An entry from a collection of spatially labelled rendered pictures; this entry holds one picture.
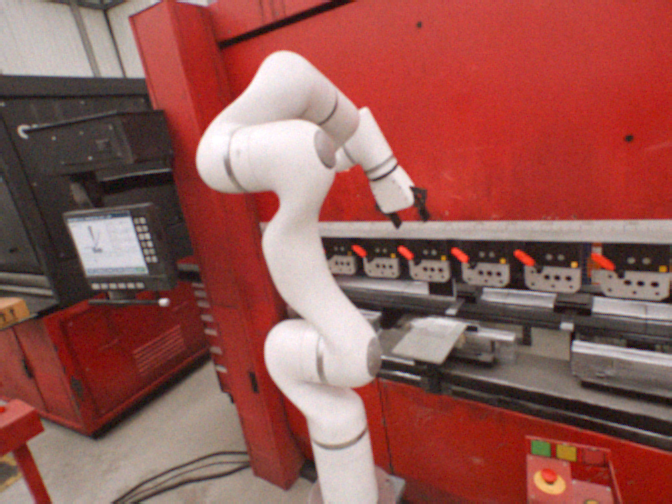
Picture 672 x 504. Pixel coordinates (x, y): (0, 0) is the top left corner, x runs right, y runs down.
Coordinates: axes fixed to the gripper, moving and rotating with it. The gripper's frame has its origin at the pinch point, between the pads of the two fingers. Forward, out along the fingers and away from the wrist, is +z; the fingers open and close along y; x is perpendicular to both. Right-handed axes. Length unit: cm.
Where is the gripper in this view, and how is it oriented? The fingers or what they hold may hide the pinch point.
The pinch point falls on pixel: (411, 220)
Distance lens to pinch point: 114.7
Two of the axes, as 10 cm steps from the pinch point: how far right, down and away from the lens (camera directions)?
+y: 6.7, -1.4, -7.3
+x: 5.3, -6.0, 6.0
